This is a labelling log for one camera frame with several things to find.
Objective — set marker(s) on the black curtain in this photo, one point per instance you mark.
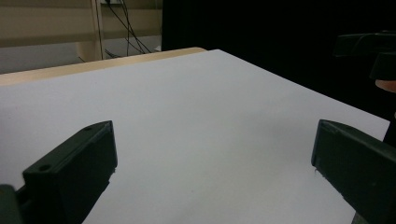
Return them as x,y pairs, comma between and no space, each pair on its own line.
264,31

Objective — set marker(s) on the beige wooden post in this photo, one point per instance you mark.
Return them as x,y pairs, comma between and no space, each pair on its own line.
91,31

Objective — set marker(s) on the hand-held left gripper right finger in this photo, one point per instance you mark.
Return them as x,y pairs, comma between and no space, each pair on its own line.
358,168

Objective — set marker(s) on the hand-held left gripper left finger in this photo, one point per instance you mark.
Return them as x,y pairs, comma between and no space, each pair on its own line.
74,168

